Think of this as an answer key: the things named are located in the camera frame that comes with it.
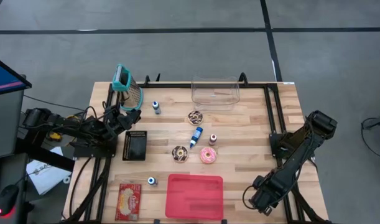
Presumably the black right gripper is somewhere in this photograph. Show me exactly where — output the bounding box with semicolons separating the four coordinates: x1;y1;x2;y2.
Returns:
248;174;285;217

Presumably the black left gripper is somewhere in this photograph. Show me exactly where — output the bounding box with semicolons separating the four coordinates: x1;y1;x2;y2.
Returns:
104;105;142;138

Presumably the black rectangular tray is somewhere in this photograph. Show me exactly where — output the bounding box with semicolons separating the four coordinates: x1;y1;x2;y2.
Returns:
122;130;148;162

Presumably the chocolate donut with sprinkles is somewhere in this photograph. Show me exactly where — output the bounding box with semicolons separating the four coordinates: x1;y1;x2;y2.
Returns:
171;145;189;163

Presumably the chocolate donut with white drizzle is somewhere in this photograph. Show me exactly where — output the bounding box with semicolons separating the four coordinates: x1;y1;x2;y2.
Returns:
187;110;204;126

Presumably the large blue paint bottle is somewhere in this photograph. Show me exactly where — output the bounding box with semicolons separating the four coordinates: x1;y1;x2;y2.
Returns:
189;126;204;149

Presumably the red snack box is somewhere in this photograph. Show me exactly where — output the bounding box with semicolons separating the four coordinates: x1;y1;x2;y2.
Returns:
114;183;142;222

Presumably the teal metal box grater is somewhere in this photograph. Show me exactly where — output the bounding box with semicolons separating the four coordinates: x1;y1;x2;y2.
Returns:
111;63;144;112

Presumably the red plastic bin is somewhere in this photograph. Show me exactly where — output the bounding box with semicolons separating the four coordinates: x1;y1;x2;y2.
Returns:
164;174;225;221

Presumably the pink frosted donut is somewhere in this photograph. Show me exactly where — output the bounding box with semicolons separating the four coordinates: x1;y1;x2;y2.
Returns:
199;146;218;164

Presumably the yellow connector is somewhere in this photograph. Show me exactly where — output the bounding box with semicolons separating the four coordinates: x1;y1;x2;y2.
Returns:
46;130;63;142

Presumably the clear plastic container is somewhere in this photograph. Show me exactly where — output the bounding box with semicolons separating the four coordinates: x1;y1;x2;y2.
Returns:
191;75;241;112

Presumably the black desk beam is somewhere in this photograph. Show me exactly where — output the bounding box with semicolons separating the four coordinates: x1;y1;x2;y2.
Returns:
15;138;75;172

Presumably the white paper sheet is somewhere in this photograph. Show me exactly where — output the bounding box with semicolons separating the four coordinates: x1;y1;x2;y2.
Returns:
25;146;73;196

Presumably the computer monitor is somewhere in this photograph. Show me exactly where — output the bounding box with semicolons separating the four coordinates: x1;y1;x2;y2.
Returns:
0;54;32;97

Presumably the black computer mouse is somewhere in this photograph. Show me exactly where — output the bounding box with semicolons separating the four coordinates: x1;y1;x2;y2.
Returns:
0;184;20;217

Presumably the grey stand foot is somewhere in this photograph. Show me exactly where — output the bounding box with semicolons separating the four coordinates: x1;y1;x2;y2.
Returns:
362;112;380;130

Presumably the black aluminium table frame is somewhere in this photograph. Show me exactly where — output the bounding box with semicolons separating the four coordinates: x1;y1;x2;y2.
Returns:
65;73;333;224

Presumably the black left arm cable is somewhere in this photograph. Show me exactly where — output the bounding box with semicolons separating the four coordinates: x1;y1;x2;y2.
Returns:
68;155;94;220

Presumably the black floor cable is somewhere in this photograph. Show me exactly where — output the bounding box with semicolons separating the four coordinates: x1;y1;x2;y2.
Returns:
360;116;380;159

